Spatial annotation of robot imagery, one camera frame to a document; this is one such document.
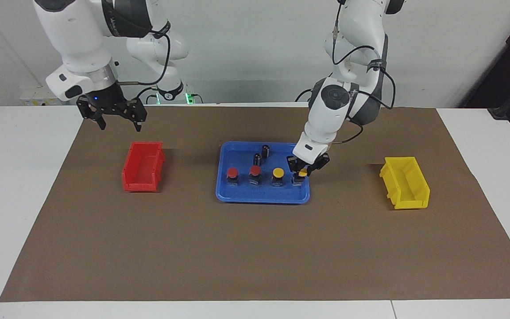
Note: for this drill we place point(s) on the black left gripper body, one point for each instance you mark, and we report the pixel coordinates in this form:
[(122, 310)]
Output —
[(314, 163)]

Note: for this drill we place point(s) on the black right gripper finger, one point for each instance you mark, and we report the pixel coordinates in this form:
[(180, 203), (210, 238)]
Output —
[(101, 122), (137, 125)]

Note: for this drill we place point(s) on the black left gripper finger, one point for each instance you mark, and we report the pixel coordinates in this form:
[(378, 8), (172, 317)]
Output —
[(295, 170), (309, 172)]

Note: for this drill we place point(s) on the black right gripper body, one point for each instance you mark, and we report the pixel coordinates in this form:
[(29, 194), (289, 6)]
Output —
[(113, 104)]

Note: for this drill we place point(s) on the yellow push button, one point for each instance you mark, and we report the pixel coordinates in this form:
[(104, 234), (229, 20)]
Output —
[(302, 173), (278, 172)]

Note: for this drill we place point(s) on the red push button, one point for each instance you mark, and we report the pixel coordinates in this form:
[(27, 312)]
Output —
[(255, 170), (232, 172)]

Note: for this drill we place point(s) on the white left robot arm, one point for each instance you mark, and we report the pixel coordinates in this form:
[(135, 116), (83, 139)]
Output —
[(334, 97)]

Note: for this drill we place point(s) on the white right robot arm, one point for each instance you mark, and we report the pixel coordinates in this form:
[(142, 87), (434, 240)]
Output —
[(78, 40)]

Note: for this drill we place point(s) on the blue plastic tray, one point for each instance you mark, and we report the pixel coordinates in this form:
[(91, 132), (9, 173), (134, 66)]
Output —
[(264, 195)]

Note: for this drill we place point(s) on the black cylindrical capacitor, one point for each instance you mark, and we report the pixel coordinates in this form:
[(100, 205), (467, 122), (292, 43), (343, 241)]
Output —
[(265, 150), (257, 159)]

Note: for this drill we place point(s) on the red plastic bin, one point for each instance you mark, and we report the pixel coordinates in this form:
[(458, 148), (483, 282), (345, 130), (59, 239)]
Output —
[(137, 179)]

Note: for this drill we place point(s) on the white power strip box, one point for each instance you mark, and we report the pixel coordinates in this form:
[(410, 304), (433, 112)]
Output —
[(33, 96)]

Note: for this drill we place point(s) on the brown table mat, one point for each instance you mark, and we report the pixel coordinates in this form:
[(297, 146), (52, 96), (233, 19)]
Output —
[(255, 248)]

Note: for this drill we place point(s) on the yellow plastic bin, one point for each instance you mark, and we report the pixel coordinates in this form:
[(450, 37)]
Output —
[(410, 195)]

